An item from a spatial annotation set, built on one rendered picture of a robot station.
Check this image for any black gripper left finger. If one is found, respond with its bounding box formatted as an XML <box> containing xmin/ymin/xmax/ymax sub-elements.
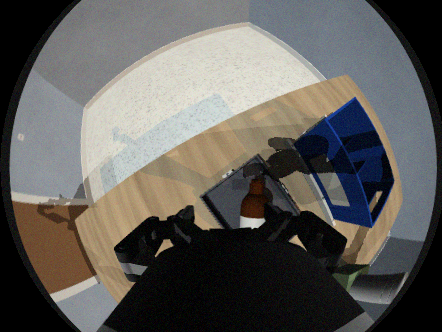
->
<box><xmin>114</xmin><ymin>205</ymin><xmax>218</xmax><ymax>282</ymax></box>

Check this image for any brown glass bottle with white label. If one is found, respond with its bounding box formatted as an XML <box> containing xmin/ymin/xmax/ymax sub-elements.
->
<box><xmin>240</xmin><ymin>179</ymin><xmax>270</xmax><ymax>229</ymax></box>

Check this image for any blue crate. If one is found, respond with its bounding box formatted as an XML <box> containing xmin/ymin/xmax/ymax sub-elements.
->
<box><xmin>293</xmin><ymin>97</ymin><xmax>395</xmax><ymax>228</ymax></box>

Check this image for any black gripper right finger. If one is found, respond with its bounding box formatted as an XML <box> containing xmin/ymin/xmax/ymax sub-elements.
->
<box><xmin>245</xmin><ymin>202</ymin><xmax>347</xmax><ymax>275</ymax></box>

